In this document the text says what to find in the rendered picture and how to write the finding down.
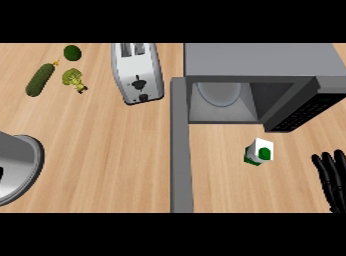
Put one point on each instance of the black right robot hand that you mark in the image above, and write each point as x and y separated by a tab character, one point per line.
338	181

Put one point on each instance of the white and green milk carton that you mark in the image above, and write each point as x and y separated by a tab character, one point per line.
258	152

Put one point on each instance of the grey microwave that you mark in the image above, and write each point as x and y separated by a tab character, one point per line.
269	83

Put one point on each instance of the grey microwave door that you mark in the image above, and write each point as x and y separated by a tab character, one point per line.
180	146

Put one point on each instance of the grey round appliance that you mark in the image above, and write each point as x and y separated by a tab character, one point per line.
10	163

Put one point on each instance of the green cucumber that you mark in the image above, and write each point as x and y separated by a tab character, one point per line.
40	79

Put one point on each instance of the green broccoli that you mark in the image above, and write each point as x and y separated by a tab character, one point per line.
72	78

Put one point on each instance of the dark green avocado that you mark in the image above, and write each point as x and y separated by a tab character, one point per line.
71	52

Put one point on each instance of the silver toaster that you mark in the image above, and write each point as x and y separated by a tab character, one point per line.
136	73

